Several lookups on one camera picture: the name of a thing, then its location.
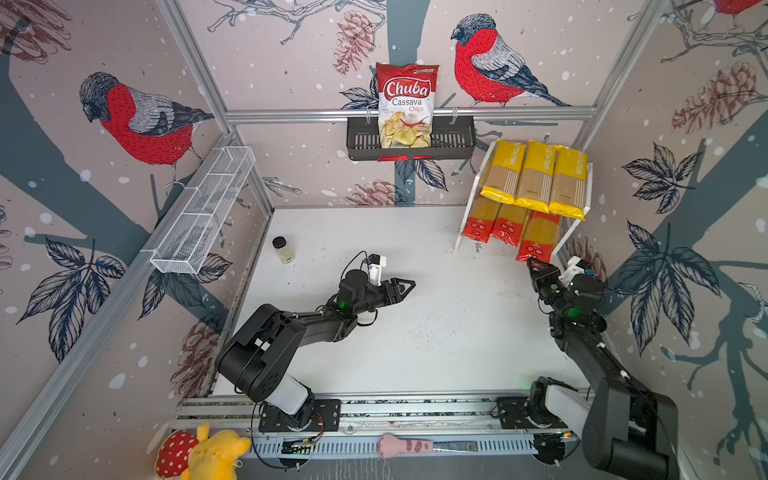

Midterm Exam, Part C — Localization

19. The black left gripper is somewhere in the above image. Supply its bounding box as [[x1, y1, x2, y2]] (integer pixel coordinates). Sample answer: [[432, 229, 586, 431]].
[[352, 278, 415, 317]]

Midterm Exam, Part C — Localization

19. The red spaghetti bag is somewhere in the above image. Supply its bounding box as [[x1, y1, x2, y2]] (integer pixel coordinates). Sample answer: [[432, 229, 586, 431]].
[[461, 196, 502, 243], [516, 210, 561, 263], [490, 204, 528, 247]]

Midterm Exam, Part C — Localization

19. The yellow pasta bag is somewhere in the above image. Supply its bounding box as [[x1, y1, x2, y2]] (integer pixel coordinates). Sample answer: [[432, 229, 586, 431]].
[[480, 139, 527, 205], [548, 146, 588, 221], [514, 140, 557, 214]]

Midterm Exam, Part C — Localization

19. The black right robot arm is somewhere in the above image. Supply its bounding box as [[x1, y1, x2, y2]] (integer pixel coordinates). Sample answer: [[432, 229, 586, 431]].
[[526, 257, 680, 479]]

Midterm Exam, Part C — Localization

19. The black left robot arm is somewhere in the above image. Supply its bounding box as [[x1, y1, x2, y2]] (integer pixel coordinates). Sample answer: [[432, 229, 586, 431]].
[[215, 269, 416, 403]]

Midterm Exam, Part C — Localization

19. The spice jar black lid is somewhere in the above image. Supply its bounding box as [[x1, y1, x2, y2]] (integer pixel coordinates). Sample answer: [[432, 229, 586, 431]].
[[272, 236, 295, 264]]

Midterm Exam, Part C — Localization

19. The Chuba cassava chips bag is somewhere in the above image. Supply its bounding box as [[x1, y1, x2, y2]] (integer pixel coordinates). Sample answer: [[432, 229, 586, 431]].
[[376, 63, 439, 149]]

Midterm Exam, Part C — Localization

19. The yellow plush toy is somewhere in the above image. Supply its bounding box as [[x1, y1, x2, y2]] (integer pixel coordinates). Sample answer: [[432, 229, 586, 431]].
[[180, 423, 251, 480]]

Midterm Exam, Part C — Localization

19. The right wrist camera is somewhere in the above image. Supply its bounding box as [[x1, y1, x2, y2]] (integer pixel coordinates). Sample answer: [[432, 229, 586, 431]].
[[559, 256, 595, 287]]

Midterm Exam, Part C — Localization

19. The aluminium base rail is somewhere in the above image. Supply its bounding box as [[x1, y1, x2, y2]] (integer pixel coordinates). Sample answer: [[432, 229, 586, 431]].
[[171, 390, 581, 465]]

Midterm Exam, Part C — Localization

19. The pink handled scraper tool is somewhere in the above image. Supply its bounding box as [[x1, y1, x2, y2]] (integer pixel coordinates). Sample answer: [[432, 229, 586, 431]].
[[377, 434, 479, 459]]

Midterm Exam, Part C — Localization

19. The black hanging wire basket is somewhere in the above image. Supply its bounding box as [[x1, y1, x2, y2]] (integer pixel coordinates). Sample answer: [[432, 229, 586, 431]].
[[346, 116, 476, 161]]

